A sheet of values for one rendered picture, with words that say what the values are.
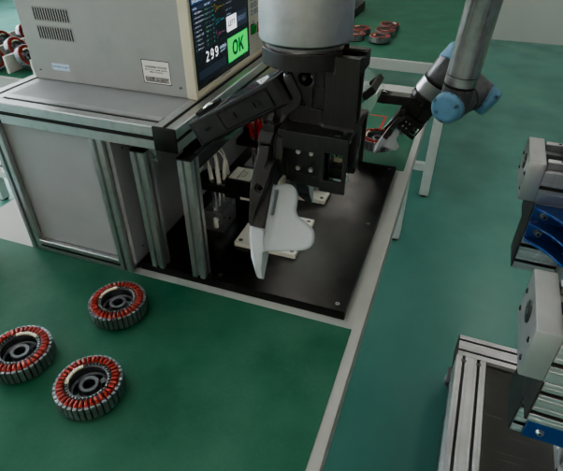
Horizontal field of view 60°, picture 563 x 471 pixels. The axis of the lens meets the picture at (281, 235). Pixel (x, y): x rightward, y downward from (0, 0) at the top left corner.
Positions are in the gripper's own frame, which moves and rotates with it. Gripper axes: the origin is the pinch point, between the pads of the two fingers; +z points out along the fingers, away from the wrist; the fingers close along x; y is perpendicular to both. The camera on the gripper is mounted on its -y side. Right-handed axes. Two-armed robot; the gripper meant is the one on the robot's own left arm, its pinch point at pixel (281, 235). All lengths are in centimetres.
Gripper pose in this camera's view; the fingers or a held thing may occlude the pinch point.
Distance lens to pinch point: 51.9
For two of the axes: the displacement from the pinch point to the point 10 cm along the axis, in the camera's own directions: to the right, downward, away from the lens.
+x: 3.7, -5.5, 7.5
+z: 0.0, 8.1, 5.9
